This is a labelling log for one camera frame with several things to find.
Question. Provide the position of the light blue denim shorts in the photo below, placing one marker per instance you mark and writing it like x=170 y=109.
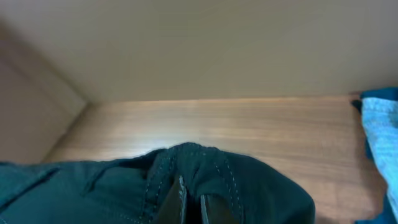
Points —
x=379 y=119

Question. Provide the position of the dark blue garment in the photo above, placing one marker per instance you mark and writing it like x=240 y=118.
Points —
x=387 y=215

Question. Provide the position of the black shorts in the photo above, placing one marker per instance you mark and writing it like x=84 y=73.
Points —
x=132 y=190

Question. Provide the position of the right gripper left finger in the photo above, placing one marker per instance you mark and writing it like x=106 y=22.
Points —
x=174 y=207

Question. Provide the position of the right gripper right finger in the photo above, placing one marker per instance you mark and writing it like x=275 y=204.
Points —
x=214 y=210

